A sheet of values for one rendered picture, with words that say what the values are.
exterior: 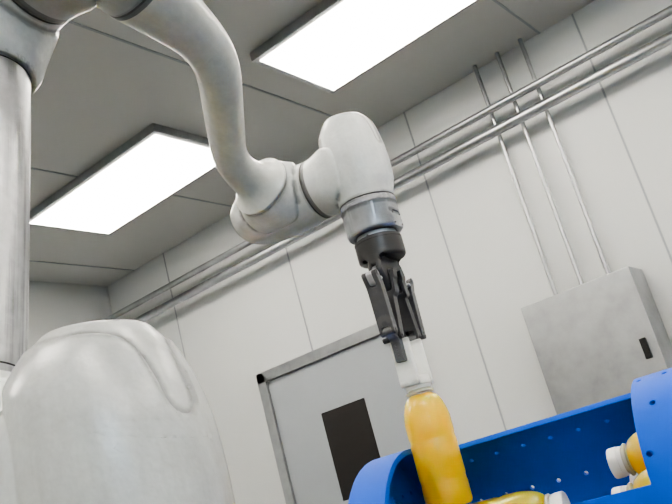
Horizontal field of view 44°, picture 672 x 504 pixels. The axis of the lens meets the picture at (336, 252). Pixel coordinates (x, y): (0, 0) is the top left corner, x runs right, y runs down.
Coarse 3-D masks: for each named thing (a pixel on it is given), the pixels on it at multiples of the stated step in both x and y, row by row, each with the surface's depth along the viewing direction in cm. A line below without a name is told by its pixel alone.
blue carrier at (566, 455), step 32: (640, 384) 103; (576, 416) 118; (608, 416) 117; (640, 416) 98; (480, 448) 125; (512, 448) 124; (544, 448) 123; (576, 448) 122; (608, 448) 120; (640, 448) 95; (384, 480) 114; (416, 480) 132; (480, 480) 129; (512, 480) 127; (544, 480) 125; (576, 480) 123; (608, 480) 121
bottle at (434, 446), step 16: (416, 400) 121; (432, 400) 120; (416, 416) 120; (432, 416) 119; (448, 416) 120; (416, 432) 119; (432, 432) 118; (448, 432) 119; (416, 448) 119; (432, 448) 118; (448, 448) 118; (416, 464) 119; (432, 464) 117; (448, 464) 117; (432, 480) 117; (448, 480) 116; (464, 480) 118; (432, 496) 117; (448, 496) 116; (464, 496) 116
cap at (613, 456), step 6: (606, 450) 108; (612, 450) 108; (618, 450) 107; (606, 456) 108; (612, 456) 107; (618, 456) 107; (612, 462) 107; (618, 462) 106; (612, 468) 107; (618, 468) 106; (624, 468) 106; (618, 474) 107; (624, 474) 107; (630, 474) 107
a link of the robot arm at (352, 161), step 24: (336, 120) 133; (360, 120) 132; (336, 144) 131; (360, 144) 130; (312, 168) 133; (336, 168) 130; (360, 168) 129; (384, 168) 130; (312, 192) 133; (336, 192) 130; (360, 192) 128
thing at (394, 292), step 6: (390, 270) 127; (390, 276) 126; (396, 276) 127; (396, 282) 126; (396, 288) 126; (390, 294) 125; (396, 294) 126; (390, 300) 125; (396, 300) 125; (396, 306) 125; (396, 312) 124; (396, 318) 123; (396, 324) 123; (402, 330) 123; (402, 336) 122; (384, 342) 123; (390, 342) 124
